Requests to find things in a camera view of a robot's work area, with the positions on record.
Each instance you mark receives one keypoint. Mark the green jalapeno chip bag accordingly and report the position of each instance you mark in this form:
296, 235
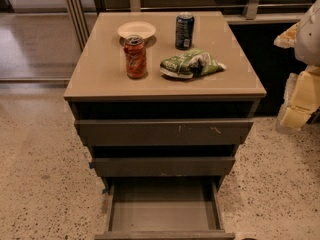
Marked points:
193, 63

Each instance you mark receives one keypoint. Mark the grey drawer cabinet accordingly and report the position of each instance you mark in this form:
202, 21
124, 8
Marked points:
100, 88

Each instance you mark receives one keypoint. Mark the top grey drawer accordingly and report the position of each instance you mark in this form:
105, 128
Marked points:
176, 132

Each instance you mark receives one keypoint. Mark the bottom grey open drawer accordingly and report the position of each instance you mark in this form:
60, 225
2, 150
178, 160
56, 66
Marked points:
164, 208

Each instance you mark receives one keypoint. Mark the middle grey drawer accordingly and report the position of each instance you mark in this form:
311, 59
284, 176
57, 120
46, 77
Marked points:
163, 167

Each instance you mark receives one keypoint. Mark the blue soda can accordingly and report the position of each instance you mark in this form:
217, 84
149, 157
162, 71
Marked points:
184, 30

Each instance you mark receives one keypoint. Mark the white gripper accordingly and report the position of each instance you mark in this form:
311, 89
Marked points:
309, 39

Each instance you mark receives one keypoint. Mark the white paper bowl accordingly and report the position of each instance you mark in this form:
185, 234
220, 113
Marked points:
140, 28

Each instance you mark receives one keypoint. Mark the orange soda can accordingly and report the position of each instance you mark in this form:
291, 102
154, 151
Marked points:
135, 54

